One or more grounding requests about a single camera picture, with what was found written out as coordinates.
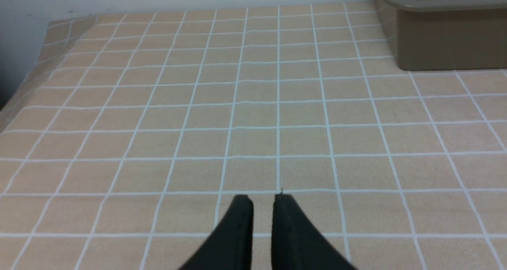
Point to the olive green plastic bin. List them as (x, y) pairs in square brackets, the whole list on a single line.
[(426, 35)]

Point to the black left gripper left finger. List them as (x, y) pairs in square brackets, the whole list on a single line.
[(229, 246)]

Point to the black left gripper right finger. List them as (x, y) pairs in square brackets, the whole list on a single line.
[(296, 244)]

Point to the beige checkered tablecloth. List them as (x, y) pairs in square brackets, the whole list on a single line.
[(126, 143)]

